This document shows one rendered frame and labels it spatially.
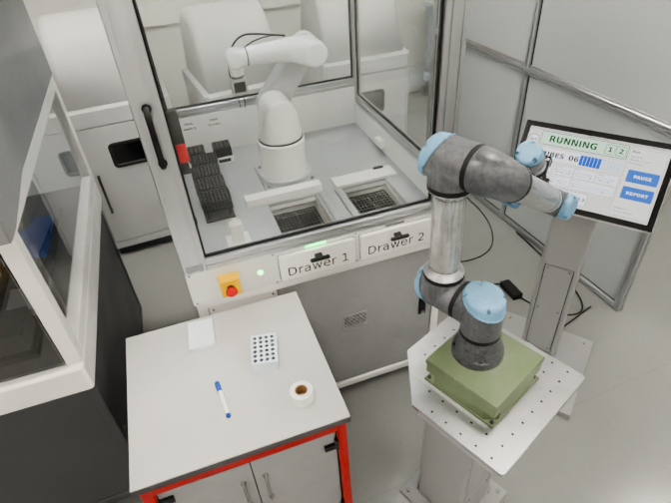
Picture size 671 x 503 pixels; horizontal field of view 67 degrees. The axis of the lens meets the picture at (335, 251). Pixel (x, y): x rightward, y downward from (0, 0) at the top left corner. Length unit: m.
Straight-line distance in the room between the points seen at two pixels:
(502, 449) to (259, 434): 0.67
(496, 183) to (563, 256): 1.15
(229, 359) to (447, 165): 0.96
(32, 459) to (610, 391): 2.41
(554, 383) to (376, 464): 0.94
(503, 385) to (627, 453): 1.15
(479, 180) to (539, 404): 0.74
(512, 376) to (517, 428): 0.14
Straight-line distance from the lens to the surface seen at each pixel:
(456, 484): 1.98
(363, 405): 2.48
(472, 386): 1.49
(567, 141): 2.10
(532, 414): 1.60
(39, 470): 2.19
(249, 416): 1.57
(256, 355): 1.67
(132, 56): 1.46
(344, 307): 2.10
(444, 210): 1.29
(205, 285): 1.83
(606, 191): 2.05
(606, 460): 2.53
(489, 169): 1.17
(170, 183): 1.60
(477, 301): 1.39
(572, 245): 2.25
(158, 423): 1.64
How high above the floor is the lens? 2.04
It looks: 38 degrees down
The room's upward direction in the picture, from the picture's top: 4 degrees counter-clockwise
